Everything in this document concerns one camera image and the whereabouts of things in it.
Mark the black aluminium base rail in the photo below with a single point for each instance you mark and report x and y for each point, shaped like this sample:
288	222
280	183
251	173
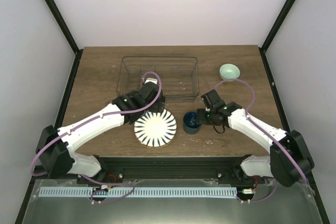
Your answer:
226	170

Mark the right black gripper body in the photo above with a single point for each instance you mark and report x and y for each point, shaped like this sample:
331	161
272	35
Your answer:
207	120

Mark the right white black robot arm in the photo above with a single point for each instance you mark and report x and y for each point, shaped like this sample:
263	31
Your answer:
288	159

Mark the mint green bowl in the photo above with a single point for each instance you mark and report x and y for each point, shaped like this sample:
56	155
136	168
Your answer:
229	71

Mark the right black frame post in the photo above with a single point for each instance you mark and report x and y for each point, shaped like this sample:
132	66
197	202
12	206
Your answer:
278	23

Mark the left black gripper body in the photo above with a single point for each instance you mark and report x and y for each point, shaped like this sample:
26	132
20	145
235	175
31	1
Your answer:
156	109

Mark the left black frame post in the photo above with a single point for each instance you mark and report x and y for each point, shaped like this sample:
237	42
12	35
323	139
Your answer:
62	25

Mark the light blue slotted cable duct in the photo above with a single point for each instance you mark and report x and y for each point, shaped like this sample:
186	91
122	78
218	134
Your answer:
140	192

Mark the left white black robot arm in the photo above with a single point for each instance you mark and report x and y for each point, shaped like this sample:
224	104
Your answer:
56	149

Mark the black frame post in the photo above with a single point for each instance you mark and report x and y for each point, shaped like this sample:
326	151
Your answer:
62	25
278	23

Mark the dark blue mug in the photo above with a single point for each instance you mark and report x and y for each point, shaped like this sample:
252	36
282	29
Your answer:
190	125

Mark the black wire dish rack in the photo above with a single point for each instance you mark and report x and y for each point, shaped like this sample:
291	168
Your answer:
178	74

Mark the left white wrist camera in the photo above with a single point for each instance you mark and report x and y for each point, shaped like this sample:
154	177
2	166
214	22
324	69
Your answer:
149	80

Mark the blue striped white plate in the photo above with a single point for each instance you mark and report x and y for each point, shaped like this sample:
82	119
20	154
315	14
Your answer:
155	127

